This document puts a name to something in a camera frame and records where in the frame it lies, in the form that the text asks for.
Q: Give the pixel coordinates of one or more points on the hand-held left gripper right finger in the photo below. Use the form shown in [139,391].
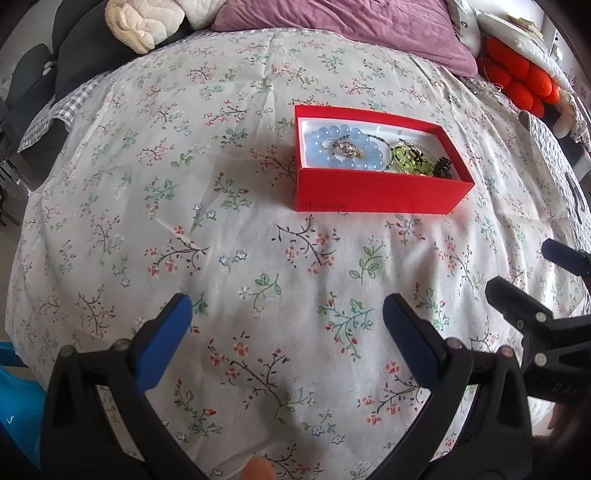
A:
[411,344]

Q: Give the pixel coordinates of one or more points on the blue plastic bag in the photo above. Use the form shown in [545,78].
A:
[18,406]

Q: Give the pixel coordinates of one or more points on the black chair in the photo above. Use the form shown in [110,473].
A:
[74,50]

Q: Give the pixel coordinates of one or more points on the gold earring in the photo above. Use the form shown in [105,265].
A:
[347,148]

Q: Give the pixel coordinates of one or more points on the person's right hand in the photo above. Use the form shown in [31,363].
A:
[558,420]

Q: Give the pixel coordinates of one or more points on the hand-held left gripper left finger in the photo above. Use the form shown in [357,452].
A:
[166,344]

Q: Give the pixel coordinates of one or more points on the red cardboard box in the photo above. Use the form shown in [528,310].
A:
[369,194]

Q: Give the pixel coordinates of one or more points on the grey checkered sheet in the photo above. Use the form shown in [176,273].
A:
[60,115]

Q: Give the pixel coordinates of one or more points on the person's left hand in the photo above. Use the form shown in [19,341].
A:
[259,470]

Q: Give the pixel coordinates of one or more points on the floral bed sheet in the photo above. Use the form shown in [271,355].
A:
[277,258]

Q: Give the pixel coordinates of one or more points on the grey floral quilt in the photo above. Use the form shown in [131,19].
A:
[554,152]

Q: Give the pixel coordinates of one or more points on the cream fleece blanket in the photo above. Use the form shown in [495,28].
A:
[134,27]

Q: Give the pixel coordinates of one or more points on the purple pillow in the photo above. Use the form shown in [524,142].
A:
[346,27]

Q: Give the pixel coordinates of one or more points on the orange knot cushion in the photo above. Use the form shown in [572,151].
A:
[521,78]

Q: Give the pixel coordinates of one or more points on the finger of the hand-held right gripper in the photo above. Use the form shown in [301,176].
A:
[517,307]
[570,256]

